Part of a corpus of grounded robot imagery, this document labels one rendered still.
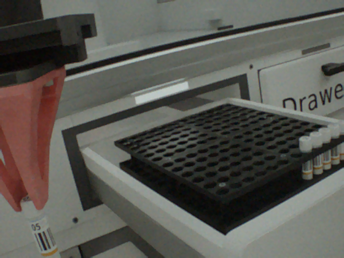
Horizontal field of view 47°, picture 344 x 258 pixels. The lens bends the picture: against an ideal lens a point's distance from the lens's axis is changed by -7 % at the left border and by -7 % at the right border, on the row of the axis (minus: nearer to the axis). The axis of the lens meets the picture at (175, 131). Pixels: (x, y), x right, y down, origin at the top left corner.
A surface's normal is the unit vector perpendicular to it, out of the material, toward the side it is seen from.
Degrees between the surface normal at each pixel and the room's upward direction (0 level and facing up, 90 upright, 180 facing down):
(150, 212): 90
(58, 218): 90
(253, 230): 0
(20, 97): 110
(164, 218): 90
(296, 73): 90
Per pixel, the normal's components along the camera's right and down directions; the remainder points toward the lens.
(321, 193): -0.17, -0.94
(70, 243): 0.51, 0.18
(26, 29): 0.01, 0.29
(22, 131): 0.07, 0.61
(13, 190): 0.99, -0.13
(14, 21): 0.74, 0.09
